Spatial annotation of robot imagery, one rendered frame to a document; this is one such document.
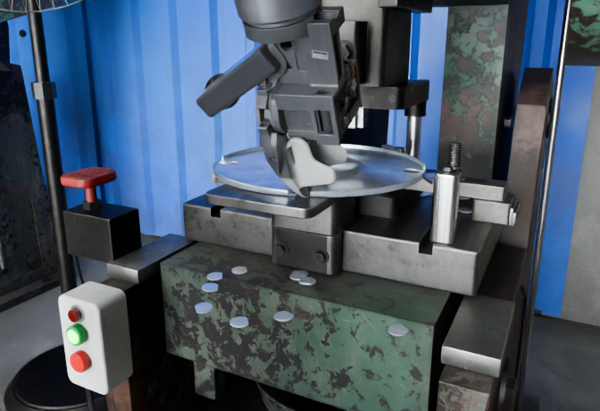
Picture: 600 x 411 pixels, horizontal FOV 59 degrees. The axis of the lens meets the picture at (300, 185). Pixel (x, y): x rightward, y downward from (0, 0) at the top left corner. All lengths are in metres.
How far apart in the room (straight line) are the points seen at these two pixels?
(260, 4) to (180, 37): 1.99
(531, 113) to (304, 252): 0.52
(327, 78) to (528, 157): 0.62
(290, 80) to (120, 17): 2.19
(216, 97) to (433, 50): 1.47
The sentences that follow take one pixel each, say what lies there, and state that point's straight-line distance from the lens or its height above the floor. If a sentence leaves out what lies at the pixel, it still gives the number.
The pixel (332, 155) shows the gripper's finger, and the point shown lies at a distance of 0.57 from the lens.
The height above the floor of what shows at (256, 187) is 0.79.
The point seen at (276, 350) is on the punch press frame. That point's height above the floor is 0.56.
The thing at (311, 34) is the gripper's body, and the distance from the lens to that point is 0.47.
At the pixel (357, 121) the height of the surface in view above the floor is 0.83.
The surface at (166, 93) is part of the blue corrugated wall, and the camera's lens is 2.51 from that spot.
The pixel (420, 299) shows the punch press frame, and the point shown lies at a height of 0.64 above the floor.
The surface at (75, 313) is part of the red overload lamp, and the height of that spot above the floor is 0.61.
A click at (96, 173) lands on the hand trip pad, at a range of 0.85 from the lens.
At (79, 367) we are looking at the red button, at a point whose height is 0.54.
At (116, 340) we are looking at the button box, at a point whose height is 0.56.
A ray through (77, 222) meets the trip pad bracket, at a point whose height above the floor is 0.69.
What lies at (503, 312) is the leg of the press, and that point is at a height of 0.64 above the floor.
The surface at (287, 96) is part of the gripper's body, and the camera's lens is 0.49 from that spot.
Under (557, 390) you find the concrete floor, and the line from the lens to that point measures 1.77.
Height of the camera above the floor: 0.95
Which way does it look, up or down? 15 degrees down
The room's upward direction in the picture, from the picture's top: straight up
